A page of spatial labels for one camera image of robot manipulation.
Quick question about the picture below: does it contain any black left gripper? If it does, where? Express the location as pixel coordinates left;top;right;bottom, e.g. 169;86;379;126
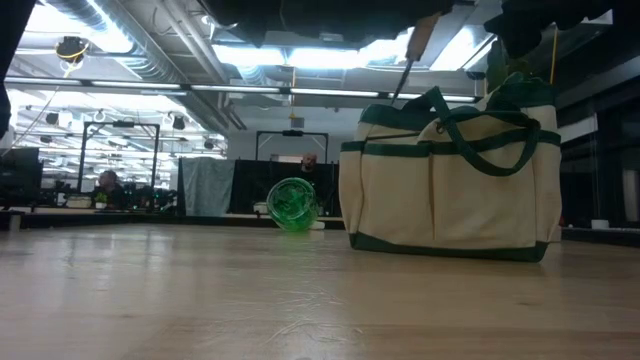
202;0;454;48

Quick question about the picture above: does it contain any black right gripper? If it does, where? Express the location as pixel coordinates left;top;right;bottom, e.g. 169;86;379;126
483;0;614;60

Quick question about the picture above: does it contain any wooden handled garden trowel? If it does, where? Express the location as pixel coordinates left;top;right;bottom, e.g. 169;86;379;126
389;12;444;106

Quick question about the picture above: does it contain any green plastic spray bottle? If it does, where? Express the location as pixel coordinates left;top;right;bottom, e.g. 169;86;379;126
265;177;326;233

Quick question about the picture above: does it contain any cream and green gardening bag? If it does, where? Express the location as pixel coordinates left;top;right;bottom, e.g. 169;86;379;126
338;72;564;264

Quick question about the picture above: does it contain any long ceiling light strip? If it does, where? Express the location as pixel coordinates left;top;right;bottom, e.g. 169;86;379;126
3;76;477;102

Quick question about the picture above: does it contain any black partition panel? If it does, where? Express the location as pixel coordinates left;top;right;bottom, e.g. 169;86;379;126
232;159;342;218

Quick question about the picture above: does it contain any grey hanging cloth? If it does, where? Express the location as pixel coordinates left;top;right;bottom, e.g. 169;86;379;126
178;156;236;217

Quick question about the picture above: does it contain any dark monitor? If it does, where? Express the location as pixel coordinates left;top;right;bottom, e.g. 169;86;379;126
0;146;44;209

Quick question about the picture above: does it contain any yellow power cable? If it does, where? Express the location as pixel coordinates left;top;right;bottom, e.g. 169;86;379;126
549;27;559;85

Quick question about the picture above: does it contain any small black rig frame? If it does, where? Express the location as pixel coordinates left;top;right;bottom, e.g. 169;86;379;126
255;129;330;164

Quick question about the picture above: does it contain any silver ceiling duct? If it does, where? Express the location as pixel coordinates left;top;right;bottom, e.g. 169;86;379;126
44;0;232;137

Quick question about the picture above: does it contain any yellow and black cord reel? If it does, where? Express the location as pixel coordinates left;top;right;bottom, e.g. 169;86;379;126
54;35;91;65

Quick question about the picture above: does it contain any large black rig frame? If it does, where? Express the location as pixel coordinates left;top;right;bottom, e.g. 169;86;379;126
77;120;162;194

